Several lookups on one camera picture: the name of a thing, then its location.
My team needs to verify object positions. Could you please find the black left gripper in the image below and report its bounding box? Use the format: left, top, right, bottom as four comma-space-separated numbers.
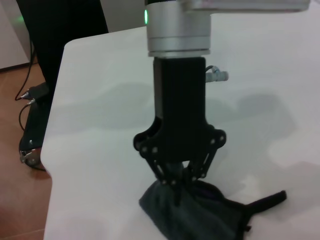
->
133, 56, 228, 207

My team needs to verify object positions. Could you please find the dark blue rag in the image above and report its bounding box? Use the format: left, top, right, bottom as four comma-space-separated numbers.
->
138, 178, 287, 240

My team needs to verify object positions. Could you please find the silver caster wheel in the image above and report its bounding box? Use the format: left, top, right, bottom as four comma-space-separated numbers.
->
18, 147, 41, 167

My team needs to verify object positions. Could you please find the grey left gripper cable connector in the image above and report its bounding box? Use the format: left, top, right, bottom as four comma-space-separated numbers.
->
204, 65, 230, 84

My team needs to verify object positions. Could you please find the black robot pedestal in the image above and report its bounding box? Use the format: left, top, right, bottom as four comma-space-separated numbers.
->
16, 0, 110, 172

